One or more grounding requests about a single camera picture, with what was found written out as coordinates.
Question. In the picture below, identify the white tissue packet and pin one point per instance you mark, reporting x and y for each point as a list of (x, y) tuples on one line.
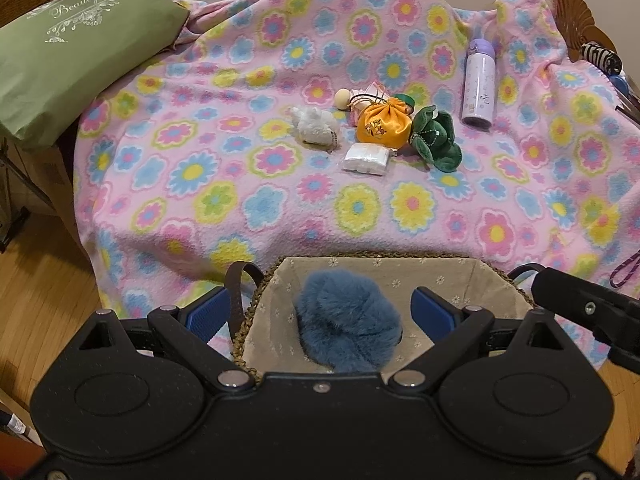
[(365, 157)]

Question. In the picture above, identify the black metal stand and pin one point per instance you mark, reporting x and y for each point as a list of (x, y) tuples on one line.
[(17, 221)]

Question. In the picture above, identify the white and pink sock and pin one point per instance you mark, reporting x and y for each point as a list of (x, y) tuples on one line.
[(366, 97)]

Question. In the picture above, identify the pink floral fleece blanket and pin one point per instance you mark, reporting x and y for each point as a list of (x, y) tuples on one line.
[(250, 200)]

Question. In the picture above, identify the purple and white bottle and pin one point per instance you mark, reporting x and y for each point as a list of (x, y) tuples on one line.
[(477, 90)]

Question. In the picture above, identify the green tape roll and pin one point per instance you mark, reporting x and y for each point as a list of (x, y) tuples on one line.
[(405, 99)]

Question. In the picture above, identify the blue round object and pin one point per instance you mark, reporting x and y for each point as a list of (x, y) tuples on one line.
[(620, 84)]

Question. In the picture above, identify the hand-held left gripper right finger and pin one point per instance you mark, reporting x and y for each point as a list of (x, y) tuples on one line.
[(431, 312)]

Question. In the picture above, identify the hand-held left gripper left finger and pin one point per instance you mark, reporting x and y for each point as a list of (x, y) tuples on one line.
[(206, 316)]

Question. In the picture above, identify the zebra striped object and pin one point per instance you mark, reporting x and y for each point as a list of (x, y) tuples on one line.
[(600, 55)]

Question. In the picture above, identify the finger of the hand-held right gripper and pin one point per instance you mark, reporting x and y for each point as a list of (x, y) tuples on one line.
[(565, 290)]

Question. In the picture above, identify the white fluffy plush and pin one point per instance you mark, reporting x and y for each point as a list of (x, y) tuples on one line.
[(315, 122)]

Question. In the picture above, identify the green printed pillow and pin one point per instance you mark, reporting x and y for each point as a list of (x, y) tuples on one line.
[(75, 70)]

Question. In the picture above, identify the blue fluffy plush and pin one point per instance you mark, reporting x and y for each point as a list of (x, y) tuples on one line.
[(345, 320)]

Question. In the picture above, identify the cloth-lined woven basket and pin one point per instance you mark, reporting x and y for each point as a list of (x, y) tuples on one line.
[(277, 310)]

